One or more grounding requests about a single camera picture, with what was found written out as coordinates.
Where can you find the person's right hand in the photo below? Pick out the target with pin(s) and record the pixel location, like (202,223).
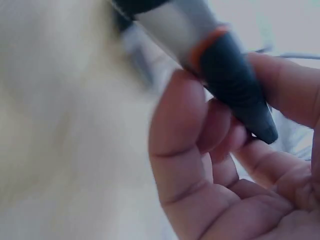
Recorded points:
(250,212)

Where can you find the black and silver hand tool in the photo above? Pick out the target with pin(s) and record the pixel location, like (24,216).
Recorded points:
(225,82)

